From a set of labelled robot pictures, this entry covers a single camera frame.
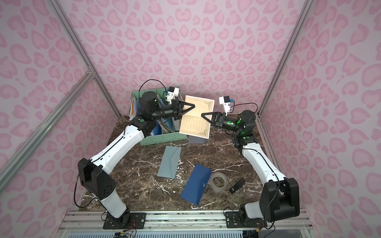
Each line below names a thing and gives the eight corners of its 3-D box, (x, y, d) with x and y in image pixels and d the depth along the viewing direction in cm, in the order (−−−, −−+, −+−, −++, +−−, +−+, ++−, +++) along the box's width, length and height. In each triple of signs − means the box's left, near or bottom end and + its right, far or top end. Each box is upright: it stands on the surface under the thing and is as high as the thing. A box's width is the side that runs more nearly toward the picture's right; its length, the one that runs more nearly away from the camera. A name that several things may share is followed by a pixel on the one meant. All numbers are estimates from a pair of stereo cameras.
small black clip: (232, 194, 83) (233, 192, 81) (229, 190, 84) (230, 188, 82) (244, 183, 87) (246, 181, 84) (241, 179, 88) (242, 177, 86)
